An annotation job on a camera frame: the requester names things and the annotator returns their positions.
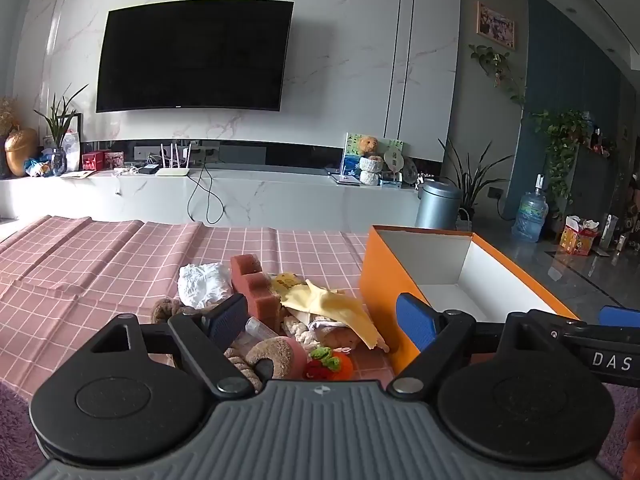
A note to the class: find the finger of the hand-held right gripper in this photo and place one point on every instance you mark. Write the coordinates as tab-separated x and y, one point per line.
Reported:
620	316

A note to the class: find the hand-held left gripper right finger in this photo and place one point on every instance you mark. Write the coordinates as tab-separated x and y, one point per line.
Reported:
415	322

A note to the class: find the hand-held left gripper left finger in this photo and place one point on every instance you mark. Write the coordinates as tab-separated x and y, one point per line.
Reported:
227	317

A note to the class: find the clear plastic tube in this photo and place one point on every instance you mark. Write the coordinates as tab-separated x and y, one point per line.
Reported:
260	330

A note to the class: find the white cloth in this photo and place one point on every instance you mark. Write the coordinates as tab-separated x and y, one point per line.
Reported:
202	285

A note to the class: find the red-brown notched sponge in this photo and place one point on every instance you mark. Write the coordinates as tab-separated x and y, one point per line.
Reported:
255	282

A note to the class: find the orange cardboard box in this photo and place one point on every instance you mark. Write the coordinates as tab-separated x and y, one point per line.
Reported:
382	280

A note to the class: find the brown plush toy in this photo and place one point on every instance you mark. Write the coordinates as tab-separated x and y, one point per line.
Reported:
164	309

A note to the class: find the brown pink plush donut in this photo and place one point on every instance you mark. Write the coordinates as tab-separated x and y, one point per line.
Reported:
280	355

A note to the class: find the yellow printed packet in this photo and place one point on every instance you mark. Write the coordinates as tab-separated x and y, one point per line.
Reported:
286	282

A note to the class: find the crocheted red orange fruit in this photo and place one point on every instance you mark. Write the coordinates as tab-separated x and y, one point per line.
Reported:
325	364

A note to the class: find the silver trash can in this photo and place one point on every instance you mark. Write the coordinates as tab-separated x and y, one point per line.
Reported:
437	207

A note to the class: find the white marble television console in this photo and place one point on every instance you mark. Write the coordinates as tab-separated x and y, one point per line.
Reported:
280	197

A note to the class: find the blue water jug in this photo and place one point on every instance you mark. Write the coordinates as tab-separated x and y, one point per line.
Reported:
530	215

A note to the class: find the pink checked tablecloth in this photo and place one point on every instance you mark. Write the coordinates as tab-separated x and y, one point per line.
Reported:
100	265

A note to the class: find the long-leaf potted plant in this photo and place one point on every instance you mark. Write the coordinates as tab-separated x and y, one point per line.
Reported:
472	180

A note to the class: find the white router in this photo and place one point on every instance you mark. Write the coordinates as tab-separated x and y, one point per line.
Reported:
172	171

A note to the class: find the grey laptop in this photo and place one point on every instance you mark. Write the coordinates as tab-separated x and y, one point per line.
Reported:
345	179

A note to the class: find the round paper fan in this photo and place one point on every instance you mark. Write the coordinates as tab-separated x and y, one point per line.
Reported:
395	162

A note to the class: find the small black box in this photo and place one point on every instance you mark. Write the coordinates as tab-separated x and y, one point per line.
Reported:
147	169

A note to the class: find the blue green picture book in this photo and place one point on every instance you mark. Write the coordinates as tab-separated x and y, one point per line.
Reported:
350	157

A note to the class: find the green ivy plant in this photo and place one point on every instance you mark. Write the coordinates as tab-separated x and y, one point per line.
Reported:
562	145

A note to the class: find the brown teddy bear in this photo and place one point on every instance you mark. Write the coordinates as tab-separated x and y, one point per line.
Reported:
369	145

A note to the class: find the printed red box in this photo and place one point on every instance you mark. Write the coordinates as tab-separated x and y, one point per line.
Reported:
114	160

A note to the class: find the beige envelope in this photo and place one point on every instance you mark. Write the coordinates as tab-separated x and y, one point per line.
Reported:
77	174

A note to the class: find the white paper bag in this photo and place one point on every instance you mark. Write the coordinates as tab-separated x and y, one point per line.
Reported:
71	152

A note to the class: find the purple rug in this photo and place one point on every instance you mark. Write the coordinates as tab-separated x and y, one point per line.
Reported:
15	435

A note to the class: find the blue plush toy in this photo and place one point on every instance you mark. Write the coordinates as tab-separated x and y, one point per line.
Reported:
36	167

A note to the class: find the green plant in glass vase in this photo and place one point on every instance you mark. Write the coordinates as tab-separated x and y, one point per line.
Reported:
59	125

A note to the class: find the gold acorn vase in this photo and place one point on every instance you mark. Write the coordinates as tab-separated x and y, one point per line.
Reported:
21	152

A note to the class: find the hanging vine plant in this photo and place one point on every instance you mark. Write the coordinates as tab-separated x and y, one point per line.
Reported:
495	62

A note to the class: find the dried grass bunch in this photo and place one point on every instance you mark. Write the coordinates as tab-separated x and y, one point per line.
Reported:
7	115

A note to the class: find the black wall television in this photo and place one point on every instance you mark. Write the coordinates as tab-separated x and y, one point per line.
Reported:
195	55

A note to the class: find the framed wall picture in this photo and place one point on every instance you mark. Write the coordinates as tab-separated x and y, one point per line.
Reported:
496	25

